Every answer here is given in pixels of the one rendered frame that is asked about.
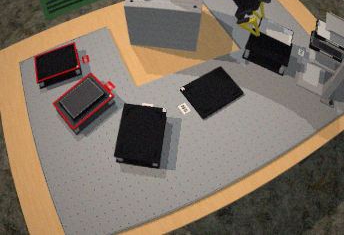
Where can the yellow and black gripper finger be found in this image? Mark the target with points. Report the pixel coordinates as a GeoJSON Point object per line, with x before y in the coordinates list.
{"type": "Point", "coordinates": [254, 22]}
{"type": "Point", "coordinates": [262, 12]}

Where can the grey slotted shelf rack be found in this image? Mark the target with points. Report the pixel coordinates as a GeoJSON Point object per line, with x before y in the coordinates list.
{"type": "Point", "coordinates": [324, 76]}

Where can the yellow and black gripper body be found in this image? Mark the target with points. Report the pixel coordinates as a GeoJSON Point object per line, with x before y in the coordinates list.
{"type": "Point", "coordinates": [240, 13]}

